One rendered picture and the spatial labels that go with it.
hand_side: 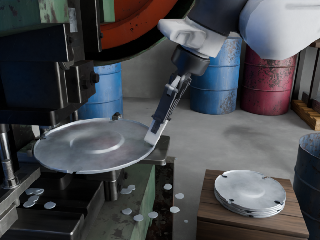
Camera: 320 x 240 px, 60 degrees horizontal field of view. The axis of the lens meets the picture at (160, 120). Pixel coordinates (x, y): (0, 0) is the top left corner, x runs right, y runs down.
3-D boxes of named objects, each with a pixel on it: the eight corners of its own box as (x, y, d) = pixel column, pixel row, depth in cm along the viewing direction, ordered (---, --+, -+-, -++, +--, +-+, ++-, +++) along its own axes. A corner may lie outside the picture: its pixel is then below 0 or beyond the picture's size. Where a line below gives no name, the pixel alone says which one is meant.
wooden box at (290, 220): (279, 236, 145) (290, 178, 133) (293, 305, 110) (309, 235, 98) (202, 224, 154) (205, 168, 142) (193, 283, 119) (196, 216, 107)
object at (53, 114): (90, 108, 76) (89, 89, 74) (56, 137, 58) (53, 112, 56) (35, 106, 78) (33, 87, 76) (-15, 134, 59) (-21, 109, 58)
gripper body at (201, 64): (207, 62, 51) (185, 104, 56) (214, 56, 59) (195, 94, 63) (172, 43, 53) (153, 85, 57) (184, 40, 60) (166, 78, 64)
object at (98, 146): (145, 179, 53) (145, 175, 53) (5, 169, 57) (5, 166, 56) (162, 122, 80) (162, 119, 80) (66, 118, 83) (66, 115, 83)
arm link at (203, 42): (230, 34, 57) (217, 58, 59) (177, 7, 58) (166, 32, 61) (222, 37, 46) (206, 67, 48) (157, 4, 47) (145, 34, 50)
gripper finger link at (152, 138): (166, 121, 63) (165, 123, 62) (155, 145, 66) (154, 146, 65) (155, 115, 63) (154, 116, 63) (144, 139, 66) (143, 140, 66)
